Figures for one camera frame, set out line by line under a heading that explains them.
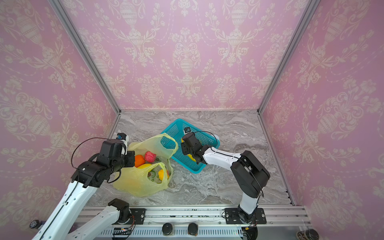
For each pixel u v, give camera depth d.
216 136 0.98
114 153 0.52
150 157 0.90
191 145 0.69
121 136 0.62
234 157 0.51
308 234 0.61
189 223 0.74
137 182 0.67
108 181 0.56
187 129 0.79
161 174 0.84
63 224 0.39
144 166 0.87
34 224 0.55
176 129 1.03
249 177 0.46
